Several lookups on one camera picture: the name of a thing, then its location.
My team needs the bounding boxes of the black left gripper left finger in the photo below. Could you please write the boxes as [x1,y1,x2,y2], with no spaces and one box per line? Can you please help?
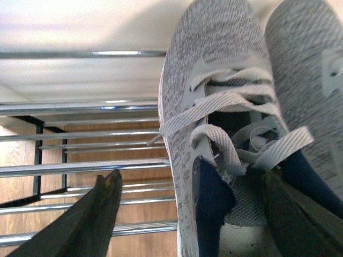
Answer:
[9,169,123,256]

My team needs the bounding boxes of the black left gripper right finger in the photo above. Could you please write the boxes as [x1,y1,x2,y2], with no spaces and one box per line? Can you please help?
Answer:
[262,171,342,256]

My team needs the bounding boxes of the grey sneaker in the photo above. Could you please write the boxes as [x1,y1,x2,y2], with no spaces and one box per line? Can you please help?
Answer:
[158,1,342,256]

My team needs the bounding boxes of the grey sneaker one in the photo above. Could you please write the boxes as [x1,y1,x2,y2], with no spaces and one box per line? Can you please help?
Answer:
[265,1,342,191]

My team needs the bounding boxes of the black metal shoe rack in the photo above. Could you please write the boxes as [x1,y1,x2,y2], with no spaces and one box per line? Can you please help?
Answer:
[1,50,177,247]

